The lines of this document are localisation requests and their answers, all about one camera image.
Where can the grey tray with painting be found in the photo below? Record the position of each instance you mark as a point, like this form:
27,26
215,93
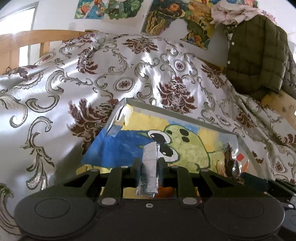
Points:
128,129

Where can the pink crumpled cloth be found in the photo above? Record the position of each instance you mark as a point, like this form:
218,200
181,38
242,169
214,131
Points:
233,14

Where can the olive quilted jacket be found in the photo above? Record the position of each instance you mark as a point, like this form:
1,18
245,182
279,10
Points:
259,58

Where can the small dark brown snack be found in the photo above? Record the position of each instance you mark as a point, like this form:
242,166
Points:
227,162

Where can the floral satin bedspread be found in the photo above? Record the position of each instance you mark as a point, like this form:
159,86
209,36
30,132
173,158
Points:
52,111

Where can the window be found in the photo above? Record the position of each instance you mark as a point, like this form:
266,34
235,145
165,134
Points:
20,20

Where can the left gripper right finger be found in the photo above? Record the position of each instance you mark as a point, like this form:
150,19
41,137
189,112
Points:
179,178

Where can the anime girl poster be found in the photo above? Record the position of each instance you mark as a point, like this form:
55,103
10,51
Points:
94,10

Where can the orange spicy snack bag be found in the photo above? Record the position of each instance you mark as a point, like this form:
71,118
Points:
240,165

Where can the sunflower painting poster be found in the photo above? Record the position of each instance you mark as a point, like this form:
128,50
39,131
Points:
161,14

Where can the landscape painting poster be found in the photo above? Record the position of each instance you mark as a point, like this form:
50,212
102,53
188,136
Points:
199,29

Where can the small orange fruit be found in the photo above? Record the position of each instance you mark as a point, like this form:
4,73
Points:
165,192

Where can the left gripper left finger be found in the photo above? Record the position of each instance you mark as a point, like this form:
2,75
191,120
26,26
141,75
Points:
118,179

